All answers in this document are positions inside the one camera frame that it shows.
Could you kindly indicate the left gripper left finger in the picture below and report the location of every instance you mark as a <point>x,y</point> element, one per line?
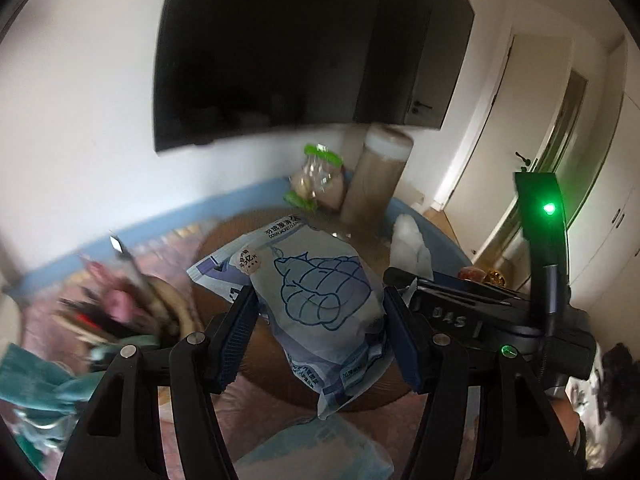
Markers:
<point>199,366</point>

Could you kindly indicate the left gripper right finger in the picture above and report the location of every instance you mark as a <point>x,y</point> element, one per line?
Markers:
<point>519,435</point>

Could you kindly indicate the white blue printed package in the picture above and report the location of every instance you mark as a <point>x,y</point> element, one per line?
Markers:
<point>323,304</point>

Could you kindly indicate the brown pen holder cup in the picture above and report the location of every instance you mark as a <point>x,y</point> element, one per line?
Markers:
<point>128,304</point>

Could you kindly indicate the pink patterned table cloth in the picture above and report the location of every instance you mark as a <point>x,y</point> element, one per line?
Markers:
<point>249,416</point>

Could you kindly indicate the teal cloth face mask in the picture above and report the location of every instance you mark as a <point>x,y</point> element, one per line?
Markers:
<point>45,384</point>

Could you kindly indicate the white crumpled tissue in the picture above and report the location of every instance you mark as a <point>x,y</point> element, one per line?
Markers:
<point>408,251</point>

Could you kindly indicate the clear bag green clips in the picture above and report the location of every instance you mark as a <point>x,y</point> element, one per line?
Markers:
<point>320,182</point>

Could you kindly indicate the tall beige cylinder container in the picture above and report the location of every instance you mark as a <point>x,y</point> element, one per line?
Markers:
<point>382,161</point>

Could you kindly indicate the white interior door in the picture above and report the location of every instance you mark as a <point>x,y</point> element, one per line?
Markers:
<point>521,117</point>

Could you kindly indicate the black wall television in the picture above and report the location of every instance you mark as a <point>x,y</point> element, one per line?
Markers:
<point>230,67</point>

